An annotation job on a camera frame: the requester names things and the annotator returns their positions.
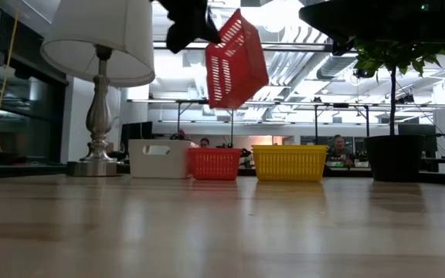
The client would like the silver lamp with white shade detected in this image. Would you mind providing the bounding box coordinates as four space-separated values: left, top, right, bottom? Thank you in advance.
39 0 156 178

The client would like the black metal frame stand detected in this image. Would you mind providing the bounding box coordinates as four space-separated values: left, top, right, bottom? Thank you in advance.
175 99 236 148
313 102 371 146

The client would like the red-orange slotted plastic basket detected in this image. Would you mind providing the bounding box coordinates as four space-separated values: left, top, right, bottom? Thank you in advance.
186 147 243 181
205 8 270 110

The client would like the black table edge rail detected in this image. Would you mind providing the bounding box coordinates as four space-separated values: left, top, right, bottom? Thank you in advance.
0 162 445 187

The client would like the black computer monitor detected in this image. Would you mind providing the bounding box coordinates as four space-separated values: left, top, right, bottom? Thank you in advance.
397 123 438 158
120 121 154 156

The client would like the white plastic storage bin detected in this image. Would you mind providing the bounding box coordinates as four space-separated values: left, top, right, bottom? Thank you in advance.
128 138 199 179

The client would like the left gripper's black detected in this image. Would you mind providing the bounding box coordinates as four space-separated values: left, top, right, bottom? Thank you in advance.
156 0 222 54

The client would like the green plant in black pot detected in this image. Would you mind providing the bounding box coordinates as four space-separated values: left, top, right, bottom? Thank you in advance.
353 38 445 182

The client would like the yellow slotted plastic basket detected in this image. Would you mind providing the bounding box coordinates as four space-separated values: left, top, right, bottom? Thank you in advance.
251 144 328 182

